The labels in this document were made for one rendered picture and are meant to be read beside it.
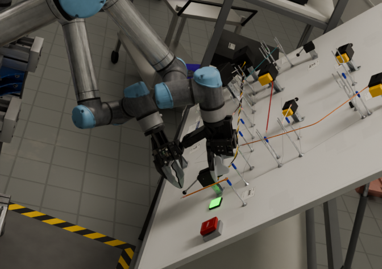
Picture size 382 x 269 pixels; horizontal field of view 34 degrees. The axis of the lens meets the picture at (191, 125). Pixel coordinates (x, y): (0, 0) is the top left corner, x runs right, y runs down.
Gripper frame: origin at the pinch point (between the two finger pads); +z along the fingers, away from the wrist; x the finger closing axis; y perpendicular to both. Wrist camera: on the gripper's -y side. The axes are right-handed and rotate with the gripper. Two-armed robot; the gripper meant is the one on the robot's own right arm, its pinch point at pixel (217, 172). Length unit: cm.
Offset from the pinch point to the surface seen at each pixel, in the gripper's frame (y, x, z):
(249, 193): 11.2, -7.2, 2.4
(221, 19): -19, 95, -13
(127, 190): -97, 115, 97
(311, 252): 22, 26, 55
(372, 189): 37, 212, 165
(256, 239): 3.4, 19.9, 44.7
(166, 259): -11.3, -25.9, 13.0
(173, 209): -18.1, 0.8, 16.2
